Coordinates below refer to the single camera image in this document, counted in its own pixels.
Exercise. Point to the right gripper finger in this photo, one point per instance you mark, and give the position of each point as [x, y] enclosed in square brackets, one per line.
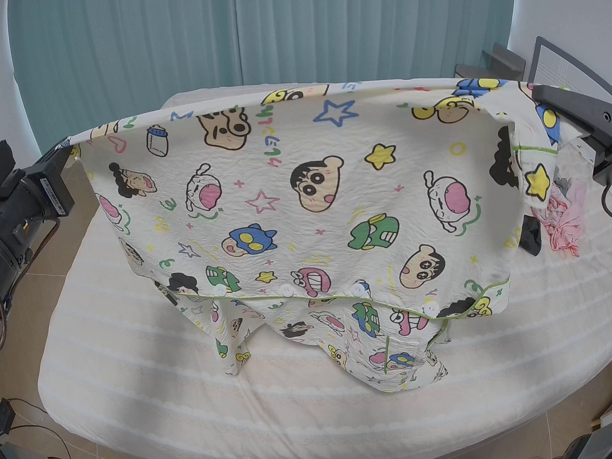
[581, 108]

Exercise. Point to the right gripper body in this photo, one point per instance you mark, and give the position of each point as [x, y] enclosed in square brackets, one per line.
[605, 160]

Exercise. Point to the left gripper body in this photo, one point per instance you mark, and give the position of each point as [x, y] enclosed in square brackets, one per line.
[50, 191]

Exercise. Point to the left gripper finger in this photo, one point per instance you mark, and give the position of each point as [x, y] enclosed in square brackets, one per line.
[57, 153]

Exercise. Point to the white printed pyjama top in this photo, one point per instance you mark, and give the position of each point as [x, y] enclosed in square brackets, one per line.
[306, 127]

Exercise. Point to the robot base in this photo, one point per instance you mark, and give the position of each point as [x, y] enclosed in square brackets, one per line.
[590, 450]

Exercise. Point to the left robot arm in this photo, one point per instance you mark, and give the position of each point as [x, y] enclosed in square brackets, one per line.
[14, 251]

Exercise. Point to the pile of clothes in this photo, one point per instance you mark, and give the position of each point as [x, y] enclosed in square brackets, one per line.
[569, 223]

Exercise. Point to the black garment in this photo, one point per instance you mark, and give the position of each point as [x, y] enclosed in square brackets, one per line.
[531, 237]

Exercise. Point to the blue-green curtain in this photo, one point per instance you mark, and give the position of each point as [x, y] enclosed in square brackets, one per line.
[373, 22]
[119, 41]

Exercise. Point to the bed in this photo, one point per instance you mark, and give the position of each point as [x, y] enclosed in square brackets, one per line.
[143, 376]

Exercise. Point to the black power adapter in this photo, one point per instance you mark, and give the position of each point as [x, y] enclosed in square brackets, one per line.
[6, 416]

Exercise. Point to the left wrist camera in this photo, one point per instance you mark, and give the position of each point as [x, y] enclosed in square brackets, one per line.
[10, 170]

